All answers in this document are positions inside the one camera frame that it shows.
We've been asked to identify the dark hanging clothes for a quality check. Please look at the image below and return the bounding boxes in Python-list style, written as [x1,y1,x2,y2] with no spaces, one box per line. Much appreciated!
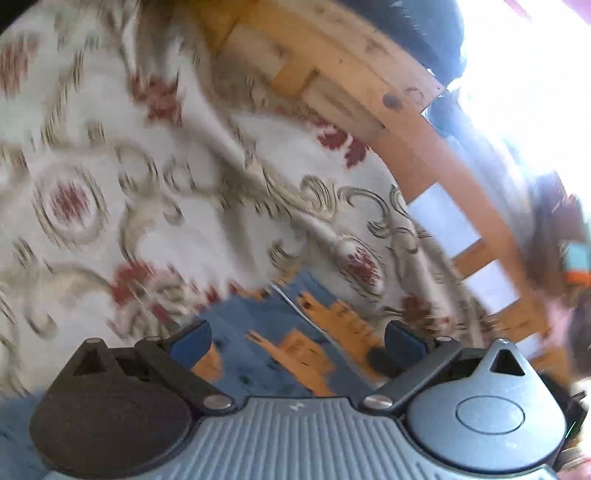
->
[344,0,466,86]

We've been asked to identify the blue orange patterned pants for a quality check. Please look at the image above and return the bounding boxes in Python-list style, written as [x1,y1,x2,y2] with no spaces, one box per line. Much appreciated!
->
[192,270,393,401]

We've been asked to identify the floral cream bedspread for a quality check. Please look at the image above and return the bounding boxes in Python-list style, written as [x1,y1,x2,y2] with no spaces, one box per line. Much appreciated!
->
[1,1,496,397]

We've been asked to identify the wooden bed frame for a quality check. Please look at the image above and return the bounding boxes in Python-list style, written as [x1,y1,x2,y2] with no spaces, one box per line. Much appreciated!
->
[188,1,576,384]

